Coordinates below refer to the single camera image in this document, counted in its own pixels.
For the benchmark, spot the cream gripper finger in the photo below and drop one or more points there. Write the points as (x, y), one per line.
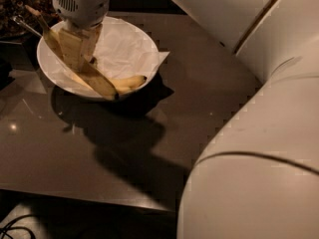
(91, 38)
(72, 45)

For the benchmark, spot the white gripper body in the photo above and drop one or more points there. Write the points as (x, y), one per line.
(83, 4)

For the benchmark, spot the yellow banana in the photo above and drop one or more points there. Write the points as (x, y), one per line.
(91, 76)
(123, 90)
(130, 82)

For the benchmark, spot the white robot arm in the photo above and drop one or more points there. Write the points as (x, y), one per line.
(258, 178)

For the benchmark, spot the white ceramic bowl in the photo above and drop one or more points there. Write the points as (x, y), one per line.
(61, 76)

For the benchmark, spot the white paper liner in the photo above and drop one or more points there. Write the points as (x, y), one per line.
(124, 50)

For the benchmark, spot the glass jar with snacks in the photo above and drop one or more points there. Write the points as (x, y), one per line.
(9, 8)

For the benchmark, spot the metal spoon handle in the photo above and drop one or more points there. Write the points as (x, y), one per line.
(22, 23)

